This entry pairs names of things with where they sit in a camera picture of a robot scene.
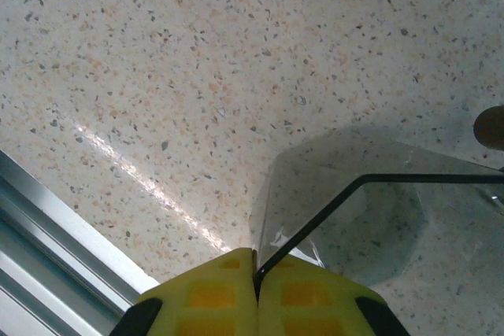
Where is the grey octagonal glass server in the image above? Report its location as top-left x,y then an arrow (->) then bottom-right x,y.
250,105 -> 504,294

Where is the aluminium extrusion rail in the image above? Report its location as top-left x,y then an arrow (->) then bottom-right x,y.
0,149 -> 161,336

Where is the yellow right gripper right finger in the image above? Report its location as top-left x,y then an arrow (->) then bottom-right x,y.
255,255 -> 413,336

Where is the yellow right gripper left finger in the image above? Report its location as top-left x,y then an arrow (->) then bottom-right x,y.
117,247 -> 259,336

